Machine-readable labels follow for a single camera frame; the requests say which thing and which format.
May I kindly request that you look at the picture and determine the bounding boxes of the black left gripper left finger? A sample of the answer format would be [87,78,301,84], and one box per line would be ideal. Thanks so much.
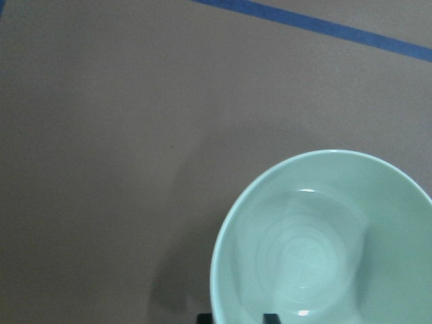
[197,313,213,324]

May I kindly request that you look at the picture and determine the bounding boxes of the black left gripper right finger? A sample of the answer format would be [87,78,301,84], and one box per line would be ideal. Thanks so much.
[263,313,280,324]

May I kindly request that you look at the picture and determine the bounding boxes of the mint green bowl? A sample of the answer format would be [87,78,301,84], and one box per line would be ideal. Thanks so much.
[210,150,431,323]

